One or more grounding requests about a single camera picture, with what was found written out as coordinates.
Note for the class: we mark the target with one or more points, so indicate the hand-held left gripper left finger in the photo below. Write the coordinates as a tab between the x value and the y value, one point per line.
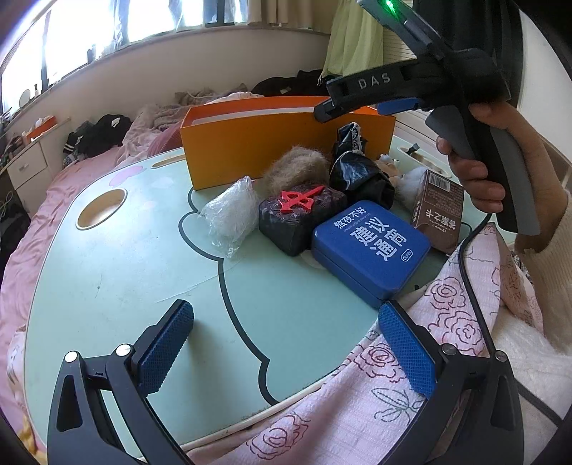
165	348

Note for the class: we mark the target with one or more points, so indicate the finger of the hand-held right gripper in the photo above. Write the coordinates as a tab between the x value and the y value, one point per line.
371	85
400	106

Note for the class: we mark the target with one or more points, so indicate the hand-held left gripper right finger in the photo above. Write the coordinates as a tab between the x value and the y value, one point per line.
406	353

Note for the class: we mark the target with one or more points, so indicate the white furry pom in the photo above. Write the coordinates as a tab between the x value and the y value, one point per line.
411	188

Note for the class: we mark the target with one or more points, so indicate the black plastic bag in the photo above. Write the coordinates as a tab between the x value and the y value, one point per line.
357	179

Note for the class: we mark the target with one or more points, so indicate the blue tin box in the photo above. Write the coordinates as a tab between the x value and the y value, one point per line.
371	250

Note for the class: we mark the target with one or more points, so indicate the brown carton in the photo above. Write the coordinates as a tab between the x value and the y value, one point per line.
438	210

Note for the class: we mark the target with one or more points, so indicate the brown furry pom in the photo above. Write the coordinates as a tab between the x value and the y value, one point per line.
290	172

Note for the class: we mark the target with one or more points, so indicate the orange cardboard box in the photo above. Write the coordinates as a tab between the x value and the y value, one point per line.
250	143

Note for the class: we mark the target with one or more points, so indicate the red hair clip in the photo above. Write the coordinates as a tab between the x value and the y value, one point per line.
297	199

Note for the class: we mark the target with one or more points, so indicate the clear plastic bag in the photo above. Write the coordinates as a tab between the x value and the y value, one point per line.
228	214

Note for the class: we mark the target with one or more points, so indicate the dark pouch with red clip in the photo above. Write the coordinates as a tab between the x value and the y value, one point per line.
286	228

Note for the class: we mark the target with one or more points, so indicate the person's right forearm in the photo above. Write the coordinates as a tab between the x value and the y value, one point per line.
554	268

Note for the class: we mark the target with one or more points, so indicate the person's right hand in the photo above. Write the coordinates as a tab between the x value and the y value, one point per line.
536	152

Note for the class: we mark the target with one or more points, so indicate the small dark blue clip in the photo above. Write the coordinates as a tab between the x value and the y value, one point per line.
414	148

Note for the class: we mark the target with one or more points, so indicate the green hanging cloth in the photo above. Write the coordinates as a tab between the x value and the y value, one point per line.
353	40

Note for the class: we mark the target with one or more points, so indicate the black hanging garment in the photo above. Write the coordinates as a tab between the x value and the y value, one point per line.
491	27

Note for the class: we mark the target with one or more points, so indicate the black clothes pile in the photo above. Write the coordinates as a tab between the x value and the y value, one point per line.
290	82

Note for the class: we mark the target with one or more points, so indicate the beige curtain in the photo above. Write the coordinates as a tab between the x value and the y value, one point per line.
299	13

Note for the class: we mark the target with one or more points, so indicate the white fluffy cloth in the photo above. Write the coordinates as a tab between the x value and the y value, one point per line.
536	366

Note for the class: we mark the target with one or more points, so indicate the beige knit cloth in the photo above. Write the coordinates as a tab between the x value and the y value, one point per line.
210	95

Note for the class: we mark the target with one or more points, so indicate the pink bed sheet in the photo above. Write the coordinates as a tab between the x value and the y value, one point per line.
44	232

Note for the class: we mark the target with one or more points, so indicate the dark pink pillow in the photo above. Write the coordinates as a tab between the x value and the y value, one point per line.
170	136

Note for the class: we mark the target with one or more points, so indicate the crumpled pink quilt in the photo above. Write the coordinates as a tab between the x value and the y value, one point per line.
147	129

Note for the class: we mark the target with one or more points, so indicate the white drawer cabinet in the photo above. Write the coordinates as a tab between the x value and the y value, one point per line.
24	174

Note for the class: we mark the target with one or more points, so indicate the black clothes with white label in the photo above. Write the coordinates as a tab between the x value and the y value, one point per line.
98	134

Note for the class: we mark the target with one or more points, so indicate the window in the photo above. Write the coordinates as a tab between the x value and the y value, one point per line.
134	22

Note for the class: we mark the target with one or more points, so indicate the small orange storage box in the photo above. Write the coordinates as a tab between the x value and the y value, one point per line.
42	127

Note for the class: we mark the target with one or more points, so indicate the small round mirror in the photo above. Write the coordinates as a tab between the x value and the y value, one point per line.
25	97

